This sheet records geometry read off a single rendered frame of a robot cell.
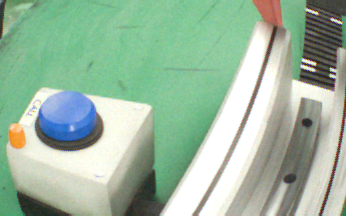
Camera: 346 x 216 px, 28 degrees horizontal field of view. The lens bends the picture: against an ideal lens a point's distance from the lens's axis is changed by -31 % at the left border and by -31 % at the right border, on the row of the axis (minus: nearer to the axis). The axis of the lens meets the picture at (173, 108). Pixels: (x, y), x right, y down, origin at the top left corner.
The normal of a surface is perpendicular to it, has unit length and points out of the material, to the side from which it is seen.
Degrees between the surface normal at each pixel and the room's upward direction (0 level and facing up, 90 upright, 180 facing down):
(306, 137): 0
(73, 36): 0
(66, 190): 90
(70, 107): 3
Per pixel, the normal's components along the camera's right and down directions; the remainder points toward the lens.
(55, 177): -0.29, 0.49
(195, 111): 0.00, -0.86
